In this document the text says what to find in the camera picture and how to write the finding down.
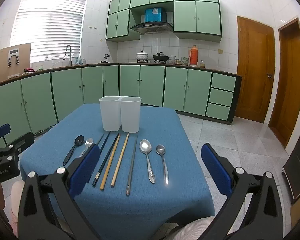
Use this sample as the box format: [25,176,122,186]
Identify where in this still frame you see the white window blinds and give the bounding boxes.
[10,0,88,64]

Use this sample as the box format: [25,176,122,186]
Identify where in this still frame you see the gas stove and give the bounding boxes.
[136,59,170,64]

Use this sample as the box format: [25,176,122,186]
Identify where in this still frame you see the black wok with lid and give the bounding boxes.
[152,52,169,62]

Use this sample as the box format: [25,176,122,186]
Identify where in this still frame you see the metal kitchen faucet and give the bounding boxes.
[63,44,73,66]

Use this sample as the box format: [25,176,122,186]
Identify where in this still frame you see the person's left leg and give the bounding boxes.
[11,180,25,238]

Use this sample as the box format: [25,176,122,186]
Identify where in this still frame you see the person's leg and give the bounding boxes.
[11,180,25,238]
[162,216,217,240]

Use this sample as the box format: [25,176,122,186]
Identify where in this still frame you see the wooden door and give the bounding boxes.
[235,16,276,123]
[268,17,300,148]

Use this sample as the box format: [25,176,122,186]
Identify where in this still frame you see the white two-compartment utensil holder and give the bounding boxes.
[99,96,142,133]

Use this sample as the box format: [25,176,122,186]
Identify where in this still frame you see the person's right leg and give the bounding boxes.
[162,216,217,240]

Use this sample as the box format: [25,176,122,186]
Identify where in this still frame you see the brown cardboard board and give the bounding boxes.
[0,43,32,80]

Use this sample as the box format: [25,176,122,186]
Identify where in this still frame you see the orange thermos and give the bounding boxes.
[189,44,199,67]

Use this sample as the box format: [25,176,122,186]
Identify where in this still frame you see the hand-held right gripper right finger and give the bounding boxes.
[201,144,284,240]

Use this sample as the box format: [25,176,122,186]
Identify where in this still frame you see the wooden chopstick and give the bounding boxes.
[111,132,130,187]
[99,133,121,190]

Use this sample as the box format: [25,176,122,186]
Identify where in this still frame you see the large silver spoon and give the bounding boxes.
[139,139,156,184]

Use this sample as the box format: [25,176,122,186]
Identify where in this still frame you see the blue tablecloth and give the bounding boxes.
[19,104,215,240]

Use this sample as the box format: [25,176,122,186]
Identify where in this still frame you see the blue box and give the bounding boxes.
[144,7,164,23]

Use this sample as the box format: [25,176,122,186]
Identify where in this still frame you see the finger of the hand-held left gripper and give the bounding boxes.
[0,132,35,165]
[0,124,11,143]

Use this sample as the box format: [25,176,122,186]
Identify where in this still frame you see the black chopstick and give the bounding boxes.
[92,133,120,187]
[87,130,111,183]

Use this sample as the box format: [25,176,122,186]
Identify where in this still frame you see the green cabinets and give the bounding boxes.
[105,0,222,43]
[0,64,242,150]

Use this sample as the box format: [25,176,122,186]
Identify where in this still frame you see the green lower cabinets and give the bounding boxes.
[0,64,242,150]

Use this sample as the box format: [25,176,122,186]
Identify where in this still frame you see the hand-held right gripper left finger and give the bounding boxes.
[17,144,102,240]

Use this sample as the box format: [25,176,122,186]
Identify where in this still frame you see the small silver spoon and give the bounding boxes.
[156,144,169,185]

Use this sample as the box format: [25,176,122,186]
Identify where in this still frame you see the green upper cabinets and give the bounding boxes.
[105,0,222,43]

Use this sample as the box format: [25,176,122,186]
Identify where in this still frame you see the black range hood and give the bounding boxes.
[129,22,173,34]

